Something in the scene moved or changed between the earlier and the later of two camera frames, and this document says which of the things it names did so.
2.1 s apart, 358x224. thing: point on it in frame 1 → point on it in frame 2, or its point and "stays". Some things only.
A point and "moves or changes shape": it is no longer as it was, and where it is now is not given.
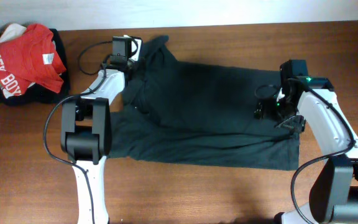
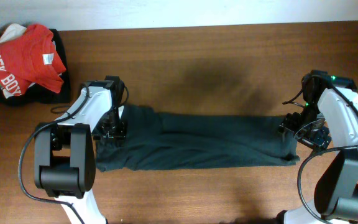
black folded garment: (35, 94) stays
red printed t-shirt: (29, 58) stays
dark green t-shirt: (194, 113) moves or changes shape
